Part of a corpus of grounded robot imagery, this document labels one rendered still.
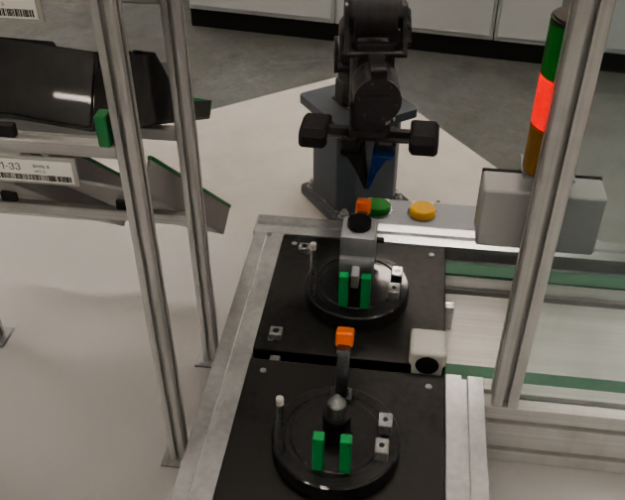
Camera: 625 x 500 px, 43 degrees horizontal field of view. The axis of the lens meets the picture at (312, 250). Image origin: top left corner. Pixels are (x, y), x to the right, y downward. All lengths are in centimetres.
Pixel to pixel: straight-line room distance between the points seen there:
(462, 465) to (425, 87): 301
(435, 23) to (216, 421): 331
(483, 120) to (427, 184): 207
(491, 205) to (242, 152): 86
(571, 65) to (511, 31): 334
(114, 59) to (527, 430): 63
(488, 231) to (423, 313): 25
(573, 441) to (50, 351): 72
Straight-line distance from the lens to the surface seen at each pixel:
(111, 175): 109
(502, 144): 339
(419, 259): 114
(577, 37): 70
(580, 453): 104
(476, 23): 405
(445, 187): 150
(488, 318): 114
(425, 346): 98
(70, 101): 79
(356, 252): 99
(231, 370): 100
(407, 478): 87
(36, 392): 115
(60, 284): 131
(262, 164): 155
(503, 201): 81
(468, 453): 93
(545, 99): 76
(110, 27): 68
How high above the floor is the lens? 168
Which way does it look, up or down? 38 degrees down
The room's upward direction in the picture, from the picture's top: straight up
